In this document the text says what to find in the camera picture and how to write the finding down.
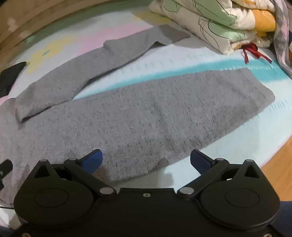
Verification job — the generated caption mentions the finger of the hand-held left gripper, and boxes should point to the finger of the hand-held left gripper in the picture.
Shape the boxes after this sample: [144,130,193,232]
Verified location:
[0,160,13,189]

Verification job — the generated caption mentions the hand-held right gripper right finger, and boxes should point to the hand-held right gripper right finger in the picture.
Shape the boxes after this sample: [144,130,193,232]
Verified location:
[177,149,262,199]

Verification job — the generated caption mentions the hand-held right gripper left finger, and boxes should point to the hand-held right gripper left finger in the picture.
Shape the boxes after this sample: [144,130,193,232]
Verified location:
[33,149,117,199]

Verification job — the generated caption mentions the grey pants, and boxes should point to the grey pants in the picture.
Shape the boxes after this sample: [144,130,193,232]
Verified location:
[0,25,275,205]

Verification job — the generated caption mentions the black folded cloth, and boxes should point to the black folded cloth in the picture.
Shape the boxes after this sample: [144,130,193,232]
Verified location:
[0,61,27,97]

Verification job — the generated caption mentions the pastel floral bed sheet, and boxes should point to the pastel floral bed sheet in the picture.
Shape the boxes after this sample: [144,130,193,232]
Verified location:
[0,10,292,228]

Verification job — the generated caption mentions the person's dark blue clothing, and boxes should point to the person's dark blue clothing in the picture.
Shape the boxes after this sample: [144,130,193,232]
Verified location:
[272,201,292,237]

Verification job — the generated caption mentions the red ribbon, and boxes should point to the red ribbon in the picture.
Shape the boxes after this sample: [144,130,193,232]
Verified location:
[242,42,272,64]

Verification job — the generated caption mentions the folded floral quilt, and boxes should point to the folded floral quilt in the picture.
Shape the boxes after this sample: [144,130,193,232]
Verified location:
[149,0,277,55]

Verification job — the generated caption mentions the grey patterned cloth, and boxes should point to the grey patterned cloth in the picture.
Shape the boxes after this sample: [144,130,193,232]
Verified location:
[269,0,292,79]

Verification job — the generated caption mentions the wooden bed frame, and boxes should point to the wooden bed frame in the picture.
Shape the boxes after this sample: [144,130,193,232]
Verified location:
[0,0,158,69]

